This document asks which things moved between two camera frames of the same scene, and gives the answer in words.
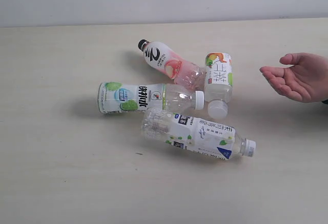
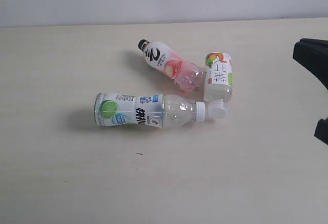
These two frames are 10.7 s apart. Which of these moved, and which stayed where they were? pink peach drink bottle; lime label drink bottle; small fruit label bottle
Moved: lime label drink bottle
Stayed: pink peach drink bottle; small fruit label bottle
